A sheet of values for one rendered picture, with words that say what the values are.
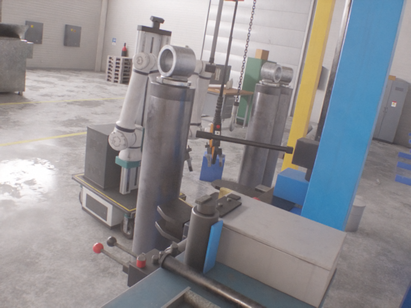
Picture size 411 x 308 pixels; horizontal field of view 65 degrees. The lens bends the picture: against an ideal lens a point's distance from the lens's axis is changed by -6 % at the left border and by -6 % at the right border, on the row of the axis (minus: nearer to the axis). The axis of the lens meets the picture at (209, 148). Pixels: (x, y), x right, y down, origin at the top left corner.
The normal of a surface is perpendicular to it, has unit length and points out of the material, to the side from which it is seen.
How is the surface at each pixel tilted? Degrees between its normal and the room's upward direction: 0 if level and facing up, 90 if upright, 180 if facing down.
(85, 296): 0
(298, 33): 90
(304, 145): 90
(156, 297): 0
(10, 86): 90
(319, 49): 90
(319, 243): 0
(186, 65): 99
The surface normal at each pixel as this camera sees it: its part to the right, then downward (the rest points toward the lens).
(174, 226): -0.51, 0.15
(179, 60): 0.67, 0.16
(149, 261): 0.16, -0.95
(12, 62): 0.79, 0.29
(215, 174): -0.07, 0.26
